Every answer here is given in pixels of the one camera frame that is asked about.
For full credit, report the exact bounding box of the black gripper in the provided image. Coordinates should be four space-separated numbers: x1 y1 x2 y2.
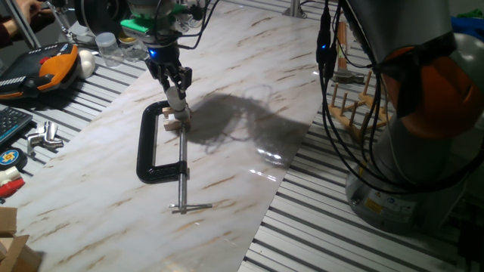
145 44 193 101

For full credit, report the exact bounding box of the grey cylindrical peg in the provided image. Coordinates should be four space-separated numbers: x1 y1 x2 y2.
165 85 188 113

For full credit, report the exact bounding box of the person forearm dark sleeve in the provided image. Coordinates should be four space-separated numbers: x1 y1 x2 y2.
0 14 23 48

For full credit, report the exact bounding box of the person hand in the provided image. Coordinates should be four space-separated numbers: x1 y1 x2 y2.
14 0 45 18

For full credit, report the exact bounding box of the glass jar gold lid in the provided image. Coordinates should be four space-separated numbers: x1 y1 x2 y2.
118 32 147 63

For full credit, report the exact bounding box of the clear plastic jar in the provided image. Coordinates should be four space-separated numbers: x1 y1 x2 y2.
95 32 124 68

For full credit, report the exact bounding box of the black C-clamp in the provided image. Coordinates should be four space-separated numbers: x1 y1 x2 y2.
135 100 213 215

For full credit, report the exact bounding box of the white egg shaped object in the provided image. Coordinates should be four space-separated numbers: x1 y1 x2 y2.
77 49 97 79

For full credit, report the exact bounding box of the black filament spool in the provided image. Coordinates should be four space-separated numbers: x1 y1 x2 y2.
73 0 132 37

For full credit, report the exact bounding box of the orange black teach pendant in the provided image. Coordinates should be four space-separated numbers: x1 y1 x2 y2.
0 42 79 101

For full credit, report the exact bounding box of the thin metal stand leg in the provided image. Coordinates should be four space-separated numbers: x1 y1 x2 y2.
45 0 76 43

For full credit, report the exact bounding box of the silver pipe fitting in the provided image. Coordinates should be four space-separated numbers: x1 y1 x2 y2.
26 120 64 154

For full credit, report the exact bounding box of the thick metal stand leg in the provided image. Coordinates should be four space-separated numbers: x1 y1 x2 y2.
3 0 42 49

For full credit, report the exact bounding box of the black keyboard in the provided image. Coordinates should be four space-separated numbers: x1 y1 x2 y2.
0 107 34 147

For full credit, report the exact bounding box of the black round tape measure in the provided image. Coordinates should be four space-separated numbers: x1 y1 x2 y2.
0 147 28 171

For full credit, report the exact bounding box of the wooden peg rack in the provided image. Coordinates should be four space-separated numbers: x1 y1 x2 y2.
327 70 390 144

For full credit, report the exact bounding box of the open cardboard box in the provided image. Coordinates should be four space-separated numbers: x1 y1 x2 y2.
0 206 43 272

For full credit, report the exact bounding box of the blue bag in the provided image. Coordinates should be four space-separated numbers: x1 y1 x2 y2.
451 15 484 37

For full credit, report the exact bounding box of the white cable coil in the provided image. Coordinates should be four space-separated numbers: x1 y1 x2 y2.
176 14 205 32

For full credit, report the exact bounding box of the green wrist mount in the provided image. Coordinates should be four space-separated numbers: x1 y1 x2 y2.
119 2 190 35

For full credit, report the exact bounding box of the aluminium frame post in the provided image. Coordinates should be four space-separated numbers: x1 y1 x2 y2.
281 0 308 19

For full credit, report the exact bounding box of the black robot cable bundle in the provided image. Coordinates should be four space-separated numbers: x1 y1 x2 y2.
315 0 484 194

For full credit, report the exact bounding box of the wooden handle hammer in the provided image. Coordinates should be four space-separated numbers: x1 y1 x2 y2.
331 20 366 85

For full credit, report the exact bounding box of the white valve red handle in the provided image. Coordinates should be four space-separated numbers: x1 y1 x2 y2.
0 165 26 199

